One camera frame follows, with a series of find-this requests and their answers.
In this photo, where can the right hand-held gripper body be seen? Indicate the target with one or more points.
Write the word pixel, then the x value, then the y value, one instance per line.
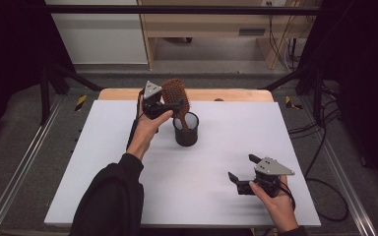
pixel 265 182

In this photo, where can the black metal stand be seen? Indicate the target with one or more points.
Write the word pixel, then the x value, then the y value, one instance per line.
pixel 317 98
pixel 45 98

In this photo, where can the light wooden desk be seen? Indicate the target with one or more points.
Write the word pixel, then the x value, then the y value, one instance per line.
pixel 203 24

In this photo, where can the dark green drawer label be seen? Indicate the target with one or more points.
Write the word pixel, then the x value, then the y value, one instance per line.
pixel 252 31

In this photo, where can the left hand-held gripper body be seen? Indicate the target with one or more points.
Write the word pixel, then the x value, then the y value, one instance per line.
pixel 152 106

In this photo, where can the white power socket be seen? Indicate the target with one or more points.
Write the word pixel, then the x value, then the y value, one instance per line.
pixel 275 2

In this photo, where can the person's right hand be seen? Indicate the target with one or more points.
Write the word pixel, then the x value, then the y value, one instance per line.
pixel 282 209

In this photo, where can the black metal crossbar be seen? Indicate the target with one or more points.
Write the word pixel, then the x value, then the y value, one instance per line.
pixel 177 9

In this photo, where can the aluminium frame rail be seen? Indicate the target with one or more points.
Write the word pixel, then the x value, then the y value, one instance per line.
pixel 20 173
pixel 365 219

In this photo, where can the person's left hand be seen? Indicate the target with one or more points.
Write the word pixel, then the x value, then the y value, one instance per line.
pixel 142 137

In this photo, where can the yellow black striped tape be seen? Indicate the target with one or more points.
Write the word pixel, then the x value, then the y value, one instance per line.
pixel 80 102
pixel 289 101

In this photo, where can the white cabinet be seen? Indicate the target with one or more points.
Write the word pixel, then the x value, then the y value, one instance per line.
pixel 101 36

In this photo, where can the wooden hairbrush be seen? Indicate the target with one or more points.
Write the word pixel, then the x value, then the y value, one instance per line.
pixel 175 93

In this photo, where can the black mesh pen holder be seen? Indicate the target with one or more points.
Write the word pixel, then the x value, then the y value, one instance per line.
pixel 186 137

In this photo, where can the black curtain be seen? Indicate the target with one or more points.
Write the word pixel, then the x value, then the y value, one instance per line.
pixel 364 82
pixel 10 59

